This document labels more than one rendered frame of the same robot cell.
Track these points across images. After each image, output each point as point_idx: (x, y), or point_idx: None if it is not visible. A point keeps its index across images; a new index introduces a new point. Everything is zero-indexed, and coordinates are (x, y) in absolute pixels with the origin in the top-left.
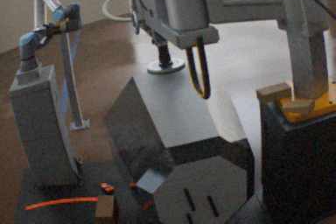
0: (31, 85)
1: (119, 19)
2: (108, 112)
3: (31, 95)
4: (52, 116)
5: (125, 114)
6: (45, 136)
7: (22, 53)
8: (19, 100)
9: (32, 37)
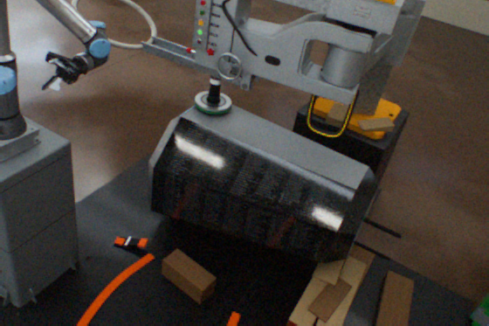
0: (42, 157)
1: (127, 46)
2: (162, 159)
3: (43, 172)
4: (70, 187)
5: (219, 160)
6: (53, 219)
7: (0, 108)
8: (18, 188)
9: (16, 77)
